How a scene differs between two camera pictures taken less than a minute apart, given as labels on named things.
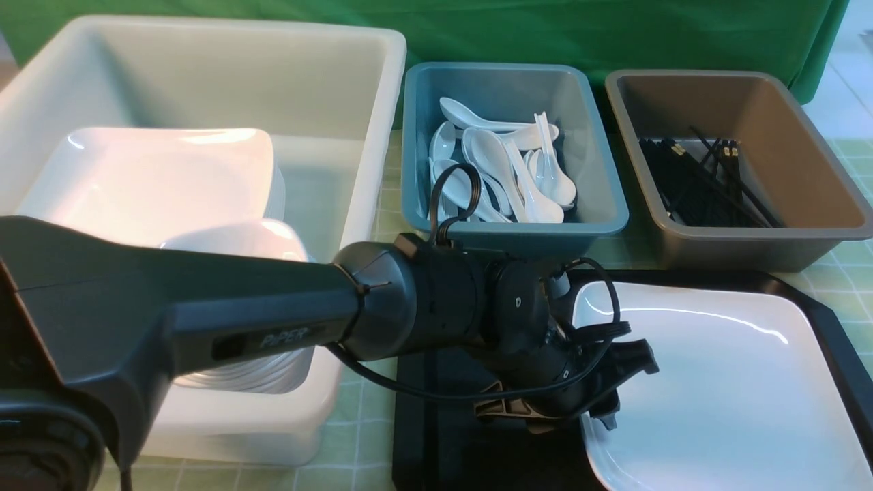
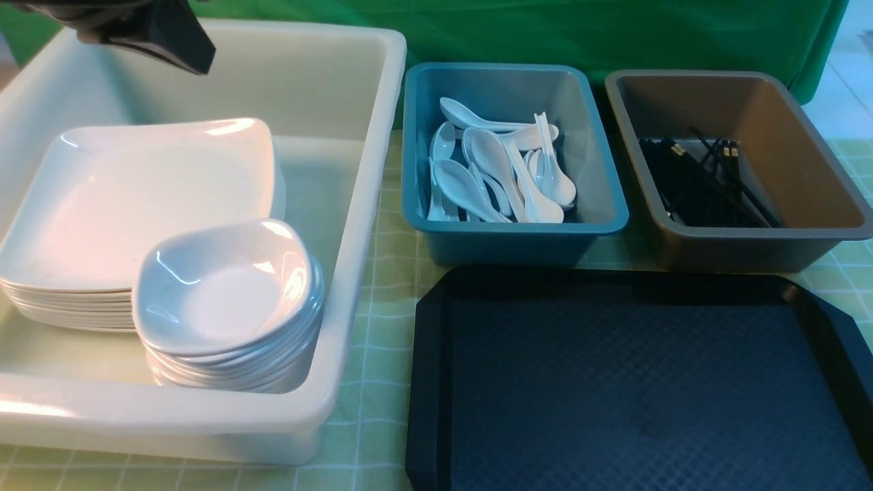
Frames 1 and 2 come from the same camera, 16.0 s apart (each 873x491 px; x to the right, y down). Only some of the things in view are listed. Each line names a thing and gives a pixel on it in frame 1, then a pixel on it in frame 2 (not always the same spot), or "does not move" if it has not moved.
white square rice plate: (747, 396) -> (104, 194)
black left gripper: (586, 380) -> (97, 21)
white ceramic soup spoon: (539, 208) does not move
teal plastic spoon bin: (518, 94) does not move
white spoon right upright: (549, 176) does not move
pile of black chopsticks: (716, 192) does not move
